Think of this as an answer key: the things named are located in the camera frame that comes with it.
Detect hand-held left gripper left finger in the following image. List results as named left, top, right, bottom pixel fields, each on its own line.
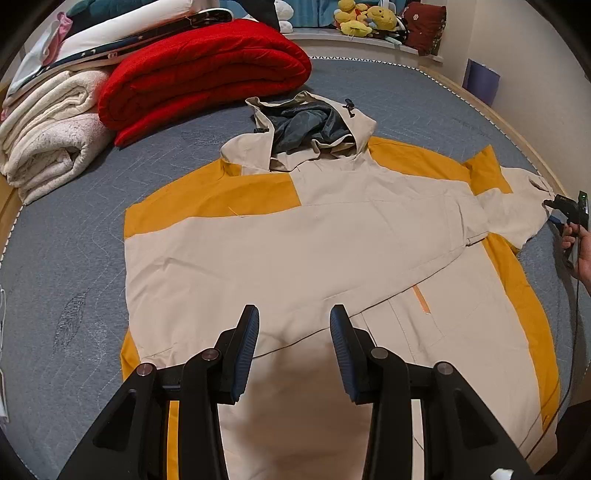
left=58, top=304, right=260, bottom=480

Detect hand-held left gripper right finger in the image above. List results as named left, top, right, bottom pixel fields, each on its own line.
left=329, top=304, right=536, bottom=480

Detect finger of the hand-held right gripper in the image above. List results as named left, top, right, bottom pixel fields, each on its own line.
left=543, top=198, right=564, bottom=228

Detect beige and yellow hooded jacket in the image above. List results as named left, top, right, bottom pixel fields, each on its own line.
left=120, top=91, right=561, bottom=480

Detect person's right hand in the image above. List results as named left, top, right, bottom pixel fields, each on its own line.
left=560, top=222, right=591, bottom=294

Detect grey bed cover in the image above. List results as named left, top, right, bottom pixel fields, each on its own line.
left=0, top=58, right=587, bottom=480

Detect dark red cushion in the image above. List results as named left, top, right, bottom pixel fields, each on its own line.
left=403, top=2, right=448, bottom=56

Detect person's black clothing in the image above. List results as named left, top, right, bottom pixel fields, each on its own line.
left=553, top=401, right=591, bottom=480

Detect yellow plush toys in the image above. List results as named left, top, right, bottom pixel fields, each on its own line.
left=335, top=0, right=399, bottom=38

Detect red folded blanket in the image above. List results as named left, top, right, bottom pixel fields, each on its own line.
left=97, top=18, right=313, bottom=147

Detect white fleece blanket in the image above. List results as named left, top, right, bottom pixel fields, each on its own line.
left=0, top=69, right=116, bottom=205

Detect blue curtain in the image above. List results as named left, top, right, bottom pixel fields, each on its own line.
left=288, top=0, right=343, bottom=28

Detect white plush toy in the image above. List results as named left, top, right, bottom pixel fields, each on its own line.
left=274, top=0, right=297, bottom=33

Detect white printed quilt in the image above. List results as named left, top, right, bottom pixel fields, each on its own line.
left=4, top=0, right=234, bottom=109

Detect wooden bed frame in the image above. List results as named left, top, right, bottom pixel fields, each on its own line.
left=281, top=32, right=571, bottom=201

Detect black cable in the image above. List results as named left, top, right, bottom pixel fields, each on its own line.
left=549, top=265, right=583, bottom=428

